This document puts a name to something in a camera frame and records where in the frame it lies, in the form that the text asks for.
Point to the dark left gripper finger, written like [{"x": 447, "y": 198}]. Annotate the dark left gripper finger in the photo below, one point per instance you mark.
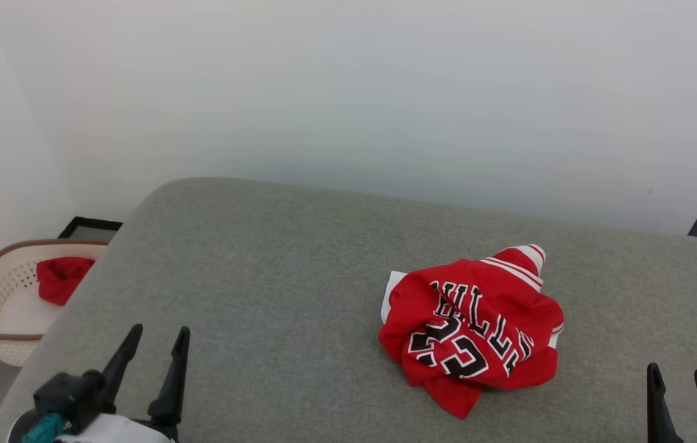
[
  {"x": 173, "y": 381},
  {"x": 122, "y": 363}
]

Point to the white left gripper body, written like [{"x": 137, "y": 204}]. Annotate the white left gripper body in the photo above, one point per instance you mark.
[{"x": 114, "y": 431}]

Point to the red basketball jersey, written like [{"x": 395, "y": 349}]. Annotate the red basketball jersey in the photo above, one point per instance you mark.
[{"x": 471, "y": 307}]

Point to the red cloth in basket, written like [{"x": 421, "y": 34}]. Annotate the red cloth in basket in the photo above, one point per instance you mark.
[{"x": 62, "y": 280}]

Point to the cream perforated laundry basket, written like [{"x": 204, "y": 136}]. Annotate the cream perforated laundry basket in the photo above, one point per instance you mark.
[{"x": 3, "y": 320}]

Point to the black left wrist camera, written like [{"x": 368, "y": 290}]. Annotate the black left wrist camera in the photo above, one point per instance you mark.
[{"x": 71, "y": 394}]

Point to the black rectangular frame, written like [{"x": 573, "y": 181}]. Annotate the black rectangular frame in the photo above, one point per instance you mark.
[{"x": 87, "y": 221}]

